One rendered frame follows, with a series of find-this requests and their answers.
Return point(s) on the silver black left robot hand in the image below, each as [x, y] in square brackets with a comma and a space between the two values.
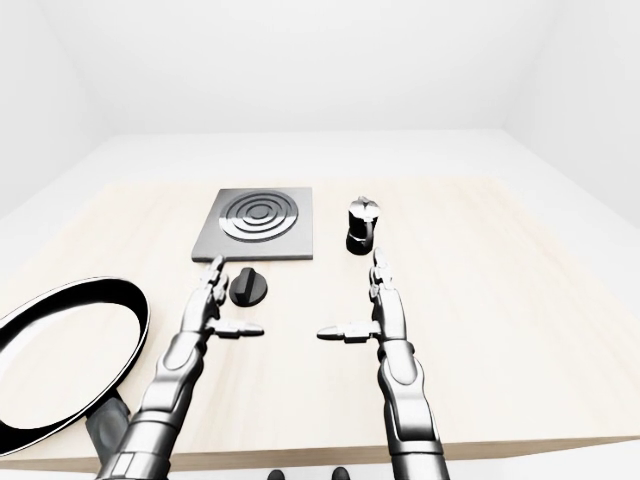
[199, 306]

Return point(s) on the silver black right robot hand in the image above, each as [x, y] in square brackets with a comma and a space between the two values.
[389, 310]

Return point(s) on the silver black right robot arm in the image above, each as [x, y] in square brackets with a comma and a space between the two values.
[410, 410]

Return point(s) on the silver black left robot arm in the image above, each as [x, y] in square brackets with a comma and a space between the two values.
[150, 405]

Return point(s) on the round black stove knob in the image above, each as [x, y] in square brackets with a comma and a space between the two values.
[247, 287]

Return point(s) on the flat dark stove plate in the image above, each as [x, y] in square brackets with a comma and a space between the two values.
[256, 225]

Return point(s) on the black silver moka pot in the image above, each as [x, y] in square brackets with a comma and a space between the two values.
[362, 225]

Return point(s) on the black frying pan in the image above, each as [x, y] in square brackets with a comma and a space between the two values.
[65, 355]

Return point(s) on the small dark rounded shape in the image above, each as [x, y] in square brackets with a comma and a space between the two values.
[340, 473]
[275, 474]

